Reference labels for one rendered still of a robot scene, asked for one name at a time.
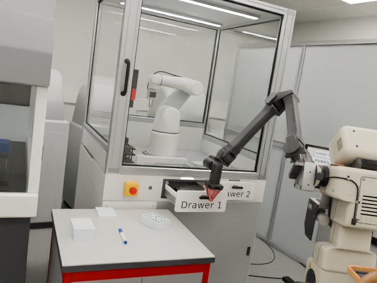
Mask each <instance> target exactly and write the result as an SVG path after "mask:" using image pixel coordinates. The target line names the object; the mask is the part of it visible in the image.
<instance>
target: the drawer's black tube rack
mask: <svg viewBox="0 0 377 283"><path fill-rule="evenodd" d="M168 182H169V184H167V185H168V186H169V187H171V188H172V189H173V190H174V191H175V192H177V191H178V190H205V188H204V187H202V186H201V185H199V184H198V183H196V182H188V181H168Z"/></svg>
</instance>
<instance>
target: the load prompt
mask: <svg viewBox="0 0 377 283"><path fill-rule="evenodd" d="M314 156H317V157H323V158H329V159H330V153H329V152H327V151H323V150H317V149H316V150H315V153H314Z"/></svg>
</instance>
